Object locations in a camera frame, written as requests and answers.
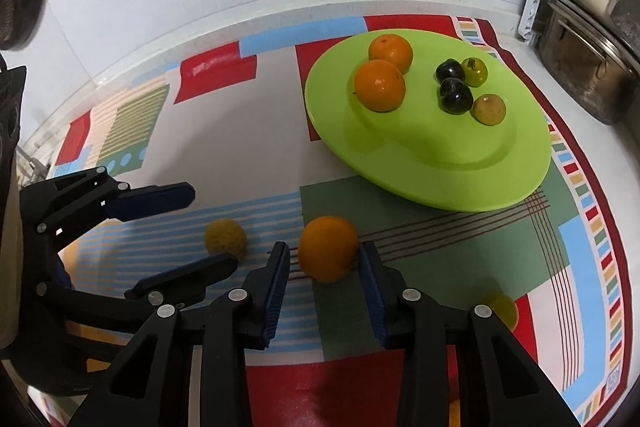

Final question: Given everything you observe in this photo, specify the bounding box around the dark purple plum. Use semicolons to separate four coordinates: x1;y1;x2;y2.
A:
438;77;474;115

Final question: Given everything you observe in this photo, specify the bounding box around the large orange front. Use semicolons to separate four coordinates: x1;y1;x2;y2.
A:
297;216;359;284

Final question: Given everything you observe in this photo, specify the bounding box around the small orange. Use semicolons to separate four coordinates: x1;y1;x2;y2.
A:
368;34;413;75

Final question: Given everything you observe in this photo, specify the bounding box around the brown longan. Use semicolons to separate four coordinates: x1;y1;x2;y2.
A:
204;218;247;261
471;94;506;127

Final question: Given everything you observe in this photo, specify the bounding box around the green plate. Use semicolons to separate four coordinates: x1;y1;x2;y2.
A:
305;29;551;211

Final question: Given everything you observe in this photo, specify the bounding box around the green yellow plum front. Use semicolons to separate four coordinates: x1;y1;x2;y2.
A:
488;293;520;332

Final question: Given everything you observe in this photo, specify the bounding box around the steel cooking pot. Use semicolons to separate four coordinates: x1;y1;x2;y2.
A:
538;0;639;126

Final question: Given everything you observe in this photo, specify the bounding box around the colourful patterned table mat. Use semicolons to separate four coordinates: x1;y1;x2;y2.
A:
53;14;639;426

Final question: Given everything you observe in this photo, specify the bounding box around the black frying pan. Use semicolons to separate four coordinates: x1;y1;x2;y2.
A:
1;0;44;50

